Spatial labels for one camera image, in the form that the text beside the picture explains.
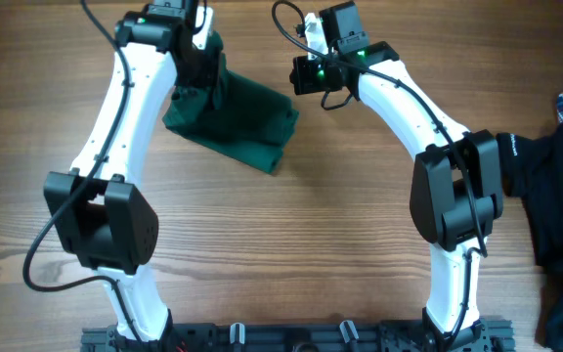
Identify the green cloth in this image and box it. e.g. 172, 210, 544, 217
162, 32, 299, 174

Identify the black garment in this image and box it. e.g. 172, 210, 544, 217
495, 105, 563, 352

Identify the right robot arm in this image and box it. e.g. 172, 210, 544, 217
288, 1, 502, 345

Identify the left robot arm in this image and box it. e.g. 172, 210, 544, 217
44, 1, 218, 350

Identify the black mounting rail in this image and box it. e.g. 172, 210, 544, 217
80, 318, 516, 352

